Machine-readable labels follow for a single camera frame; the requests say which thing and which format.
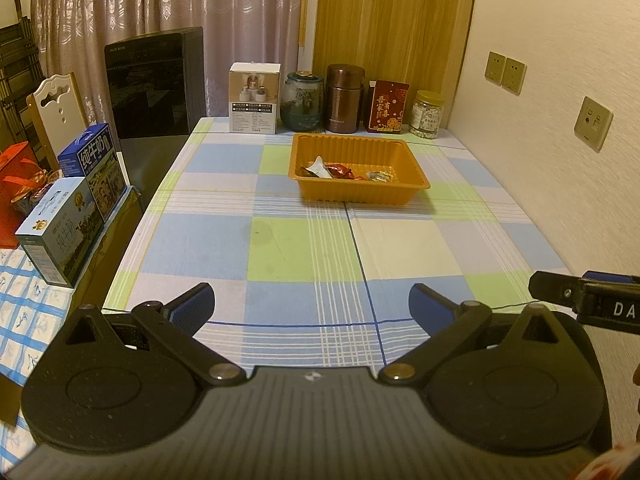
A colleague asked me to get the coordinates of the orange plastic tray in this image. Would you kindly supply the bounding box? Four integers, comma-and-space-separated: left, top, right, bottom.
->
290, 132, 432, 207

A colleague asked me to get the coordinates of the white chair back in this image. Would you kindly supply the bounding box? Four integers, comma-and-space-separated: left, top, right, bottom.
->
26, 72, 91, 171

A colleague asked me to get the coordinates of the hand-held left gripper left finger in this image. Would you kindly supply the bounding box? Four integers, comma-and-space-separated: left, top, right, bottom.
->
65, 282, 258, 388

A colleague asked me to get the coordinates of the person's right forearm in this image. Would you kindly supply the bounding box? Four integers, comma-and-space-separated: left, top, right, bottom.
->
575, 440, 640, 480

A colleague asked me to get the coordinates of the blue white patterned cloth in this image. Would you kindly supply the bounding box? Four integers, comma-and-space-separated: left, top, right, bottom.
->
0, 247, 71, 411

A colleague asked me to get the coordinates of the wooden panel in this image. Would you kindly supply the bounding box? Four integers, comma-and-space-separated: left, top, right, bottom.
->
312, 0, 478, 128

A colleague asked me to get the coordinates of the checked tablecloth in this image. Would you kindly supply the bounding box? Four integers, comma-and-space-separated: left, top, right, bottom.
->
100, 117, 573, 368

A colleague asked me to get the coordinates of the white silver snack packet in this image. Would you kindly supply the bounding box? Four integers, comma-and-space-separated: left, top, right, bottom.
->
299, 156, 333, 180

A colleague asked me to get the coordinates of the beige wall outlet plate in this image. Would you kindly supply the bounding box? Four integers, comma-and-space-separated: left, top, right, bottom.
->
574, 96, 614, 153

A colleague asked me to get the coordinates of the dark green glass jar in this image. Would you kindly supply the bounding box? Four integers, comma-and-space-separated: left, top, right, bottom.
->
280, 70, 326, 130

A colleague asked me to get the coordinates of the black glossy appliance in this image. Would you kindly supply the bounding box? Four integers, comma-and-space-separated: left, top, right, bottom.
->
104, 26, 207, 201

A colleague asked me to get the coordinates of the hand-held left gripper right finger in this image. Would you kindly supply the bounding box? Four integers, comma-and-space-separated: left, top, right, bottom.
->
377, 282, 568, 388

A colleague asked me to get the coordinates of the red gift box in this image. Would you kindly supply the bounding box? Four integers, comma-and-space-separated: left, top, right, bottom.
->
0, 141, 63, 250

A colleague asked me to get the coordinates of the white cardboard box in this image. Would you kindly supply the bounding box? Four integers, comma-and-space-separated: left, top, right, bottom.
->
229, 61, 282, 136

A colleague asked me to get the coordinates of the beige wall socket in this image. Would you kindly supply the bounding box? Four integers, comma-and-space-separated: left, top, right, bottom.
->
484, 51, 507, 85
501, 56, 527, 95

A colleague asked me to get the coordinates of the brown metal thermos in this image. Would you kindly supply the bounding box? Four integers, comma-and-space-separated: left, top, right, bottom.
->
326, 63, 366, 134

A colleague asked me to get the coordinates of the black folding rack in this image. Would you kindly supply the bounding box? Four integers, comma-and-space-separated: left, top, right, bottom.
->
0, 0, 48, 156

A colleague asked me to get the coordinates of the red gold printed box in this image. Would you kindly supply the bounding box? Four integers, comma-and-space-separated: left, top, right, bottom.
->
367, 80, 411, 134

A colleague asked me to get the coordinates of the light blue milk carton box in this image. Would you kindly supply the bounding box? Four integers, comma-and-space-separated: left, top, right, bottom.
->
15, 176, 103, 288

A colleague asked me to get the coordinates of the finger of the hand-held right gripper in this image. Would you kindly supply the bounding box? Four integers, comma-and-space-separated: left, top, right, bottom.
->
582, 270, 640, 287
528, 270, 585, 312

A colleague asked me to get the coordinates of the dark blue milk carton box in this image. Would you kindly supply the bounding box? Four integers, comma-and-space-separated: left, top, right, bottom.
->
57, 122, 127, 223

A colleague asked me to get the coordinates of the yellow lid plastic jar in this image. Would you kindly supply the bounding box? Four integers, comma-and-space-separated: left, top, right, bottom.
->
410, 90, 446, 139

